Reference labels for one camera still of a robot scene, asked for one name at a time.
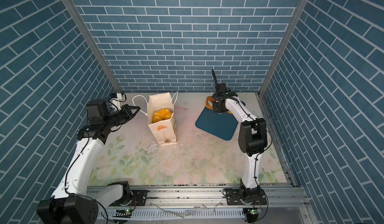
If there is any left aluminium corner post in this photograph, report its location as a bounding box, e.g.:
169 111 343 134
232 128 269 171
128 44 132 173
61 0 123 93

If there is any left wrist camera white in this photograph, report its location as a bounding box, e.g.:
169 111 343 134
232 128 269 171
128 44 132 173
110 92 127 104

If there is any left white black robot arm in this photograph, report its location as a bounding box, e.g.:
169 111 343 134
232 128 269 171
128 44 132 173
36 99 140 224

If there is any white printed paper bag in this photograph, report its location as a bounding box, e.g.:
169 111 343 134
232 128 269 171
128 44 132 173
142 92 179 147

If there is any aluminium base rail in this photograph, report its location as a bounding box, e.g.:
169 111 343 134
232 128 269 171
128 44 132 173
86 184 318 224

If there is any aluminium corner post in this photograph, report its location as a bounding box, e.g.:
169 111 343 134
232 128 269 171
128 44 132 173
61 0 123 93
258 0 317 97

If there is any brown bread piece top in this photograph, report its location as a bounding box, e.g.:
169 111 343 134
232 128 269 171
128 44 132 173
205 97 216 110

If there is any right aluminium corner post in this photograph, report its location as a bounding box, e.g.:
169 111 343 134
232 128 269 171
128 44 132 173
258 0 317 97

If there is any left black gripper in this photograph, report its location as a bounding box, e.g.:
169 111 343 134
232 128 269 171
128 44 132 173
102 105 140 129

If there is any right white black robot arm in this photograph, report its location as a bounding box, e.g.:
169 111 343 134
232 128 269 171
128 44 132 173
212 83 268 205

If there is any dark blue tray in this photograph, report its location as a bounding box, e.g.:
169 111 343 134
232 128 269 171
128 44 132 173
195 107 238 141

